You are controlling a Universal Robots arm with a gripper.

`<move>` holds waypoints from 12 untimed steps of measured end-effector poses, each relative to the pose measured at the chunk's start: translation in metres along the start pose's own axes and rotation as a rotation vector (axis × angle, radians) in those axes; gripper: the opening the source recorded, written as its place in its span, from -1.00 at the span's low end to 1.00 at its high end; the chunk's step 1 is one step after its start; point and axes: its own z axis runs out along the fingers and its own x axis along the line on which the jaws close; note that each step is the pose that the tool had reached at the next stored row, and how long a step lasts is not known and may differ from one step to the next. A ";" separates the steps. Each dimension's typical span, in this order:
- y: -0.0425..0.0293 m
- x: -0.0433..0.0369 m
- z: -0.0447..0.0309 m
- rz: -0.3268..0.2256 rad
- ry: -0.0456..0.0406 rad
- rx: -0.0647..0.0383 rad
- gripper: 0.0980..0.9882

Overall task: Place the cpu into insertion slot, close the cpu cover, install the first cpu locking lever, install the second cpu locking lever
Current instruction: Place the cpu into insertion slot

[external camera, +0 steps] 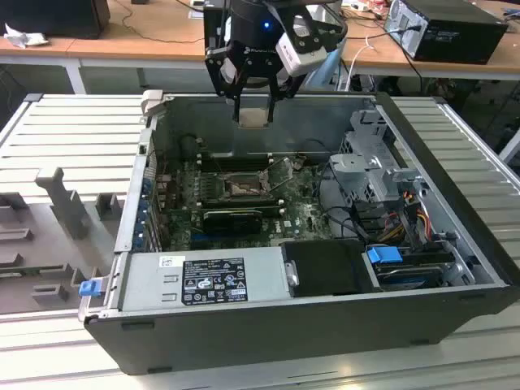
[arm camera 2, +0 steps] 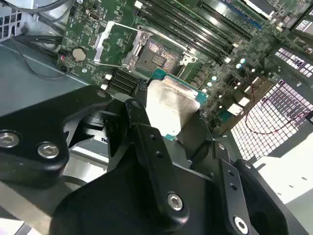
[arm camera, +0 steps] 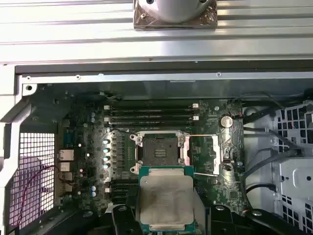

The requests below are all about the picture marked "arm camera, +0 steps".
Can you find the green motherboard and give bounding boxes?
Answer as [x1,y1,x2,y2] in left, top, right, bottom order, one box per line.
[55,97,245,221]

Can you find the thick black cable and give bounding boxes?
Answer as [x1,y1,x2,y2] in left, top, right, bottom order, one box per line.
[245,182,282,199]
[268,126,304,157]

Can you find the square brown base plate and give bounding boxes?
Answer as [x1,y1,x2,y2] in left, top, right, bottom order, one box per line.
[133,0,218,31]

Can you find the metal socket cover frame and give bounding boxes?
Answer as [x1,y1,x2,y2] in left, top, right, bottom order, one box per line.
[180,134,220,176]

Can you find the thin red wire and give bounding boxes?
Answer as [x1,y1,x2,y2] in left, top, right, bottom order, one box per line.
[17,164,61,227]

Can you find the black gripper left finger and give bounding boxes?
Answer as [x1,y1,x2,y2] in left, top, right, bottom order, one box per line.
[36,205,137,235]

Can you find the black and grey PC case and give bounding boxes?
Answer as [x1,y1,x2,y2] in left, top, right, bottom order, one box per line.
[0,58,313,235]

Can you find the round coin battery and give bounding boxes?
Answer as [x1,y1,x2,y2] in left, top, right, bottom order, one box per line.
[221,115,233,128]

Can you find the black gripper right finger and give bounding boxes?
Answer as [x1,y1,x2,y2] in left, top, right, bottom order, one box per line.
[210,205,304,235]

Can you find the grey metal drive cage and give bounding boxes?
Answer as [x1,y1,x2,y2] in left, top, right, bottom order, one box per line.
[244,97,313,235]

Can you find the silver ethernet port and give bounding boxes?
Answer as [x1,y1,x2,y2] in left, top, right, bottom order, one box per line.
[58,149,74,162]

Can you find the CPU socket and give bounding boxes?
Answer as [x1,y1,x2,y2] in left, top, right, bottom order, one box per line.
[129,131,190,173]

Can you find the silver CPU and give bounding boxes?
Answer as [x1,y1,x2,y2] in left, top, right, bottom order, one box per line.
[137,165,205,233]

